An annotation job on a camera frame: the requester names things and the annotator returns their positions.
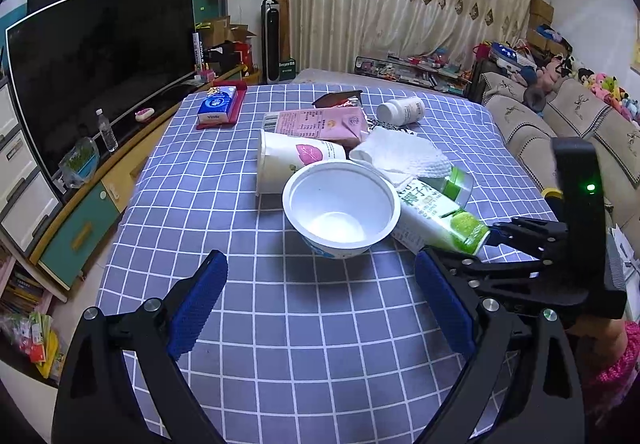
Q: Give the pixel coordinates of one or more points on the white pill bottle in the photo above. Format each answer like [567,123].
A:
[400,110]

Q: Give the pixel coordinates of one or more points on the white plastic bowl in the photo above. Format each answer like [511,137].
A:
[340,204]

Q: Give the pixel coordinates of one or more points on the pink plush toy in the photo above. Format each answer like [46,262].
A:
[551,70]

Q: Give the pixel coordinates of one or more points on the white paper towel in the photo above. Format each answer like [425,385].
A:
[400,151]

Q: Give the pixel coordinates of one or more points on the clear water bottle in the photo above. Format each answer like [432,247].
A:
[106,131]

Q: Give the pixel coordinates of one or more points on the person's right hand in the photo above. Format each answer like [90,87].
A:
[600,339]

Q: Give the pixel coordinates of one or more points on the black tower fan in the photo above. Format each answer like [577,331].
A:
[270,44]

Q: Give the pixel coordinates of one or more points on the pink milk carton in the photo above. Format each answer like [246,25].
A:
[310,124]

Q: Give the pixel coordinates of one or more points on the white standing air conditioner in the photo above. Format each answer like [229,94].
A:
[252,24]

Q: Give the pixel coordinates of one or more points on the dark snack wrapper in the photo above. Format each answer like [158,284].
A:
[335,99]

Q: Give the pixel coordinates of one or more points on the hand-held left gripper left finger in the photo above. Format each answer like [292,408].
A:
[197,309]

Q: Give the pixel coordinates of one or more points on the colourful snack packets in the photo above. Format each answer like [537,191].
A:
[35,344]

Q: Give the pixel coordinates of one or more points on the beige sofa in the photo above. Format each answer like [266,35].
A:
[575,109]

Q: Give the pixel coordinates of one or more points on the person's right forearm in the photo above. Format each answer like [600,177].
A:
[620,369]

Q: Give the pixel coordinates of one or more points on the clear container with green plants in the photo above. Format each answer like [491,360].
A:
[77,161]

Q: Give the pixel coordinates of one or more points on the stacked cardboard boxes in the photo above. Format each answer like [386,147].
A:
[540,21]

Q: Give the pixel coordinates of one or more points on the blue checked tablecloth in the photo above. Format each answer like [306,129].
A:
[300,349]

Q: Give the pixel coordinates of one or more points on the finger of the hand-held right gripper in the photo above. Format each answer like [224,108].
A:
[530,231]
[520,281]

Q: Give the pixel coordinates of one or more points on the small pink case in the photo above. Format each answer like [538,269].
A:
[144,115]

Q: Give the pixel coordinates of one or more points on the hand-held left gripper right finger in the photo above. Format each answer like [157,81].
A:
[445,309]

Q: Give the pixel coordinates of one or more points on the green and white drink carton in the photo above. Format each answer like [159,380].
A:
[430,219]

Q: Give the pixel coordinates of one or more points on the wooden television stand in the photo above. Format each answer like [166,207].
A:
[80,229]

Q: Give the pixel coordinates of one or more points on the red tray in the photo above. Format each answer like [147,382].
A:
[240,99]

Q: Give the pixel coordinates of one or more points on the green box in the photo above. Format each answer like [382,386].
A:
[287,70]

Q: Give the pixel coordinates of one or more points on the blue star print bag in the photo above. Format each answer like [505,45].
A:
[504,52]

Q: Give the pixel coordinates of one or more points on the black flat television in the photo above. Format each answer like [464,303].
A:
[90,74]

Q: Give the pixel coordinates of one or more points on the white paper cup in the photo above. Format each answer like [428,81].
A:
[280,159]

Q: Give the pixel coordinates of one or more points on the open cardboard boxes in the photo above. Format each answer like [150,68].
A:
[225,36]

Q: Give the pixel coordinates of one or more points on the blue tissue pack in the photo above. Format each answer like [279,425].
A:
[216,106]

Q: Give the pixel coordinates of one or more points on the clear bottle with green label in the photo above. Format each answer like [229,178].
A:
[457,184]

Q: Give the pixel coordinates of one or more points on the pile of books and toys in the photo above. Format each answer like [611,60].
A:
[415,69]

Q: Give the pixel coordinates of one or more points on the white drawer cabinet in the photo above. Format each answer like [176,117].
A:
[25,209]

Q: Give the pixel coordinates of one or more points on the pile of plush toys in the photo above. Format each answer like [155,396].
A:
[605,86]

